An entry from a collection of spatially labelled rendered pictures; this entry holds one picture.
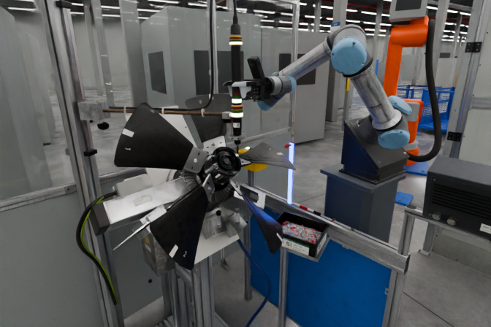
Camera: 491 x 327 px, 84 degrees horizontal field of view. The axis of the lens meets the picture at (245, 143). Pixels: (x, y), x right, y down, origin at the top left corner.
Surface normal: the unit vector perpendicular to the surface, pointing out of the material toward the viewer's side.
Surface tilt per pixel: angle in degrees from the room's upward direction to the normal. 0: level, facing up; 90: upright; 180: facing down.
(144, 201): 50
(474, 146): 90
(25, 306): 90
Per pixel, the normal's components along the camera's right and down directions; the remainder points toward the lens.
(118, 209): 0.51, -0.47
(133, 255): 0.69, 0.20
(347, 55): -0.37, 0.59
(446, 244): -0.73, 0.20
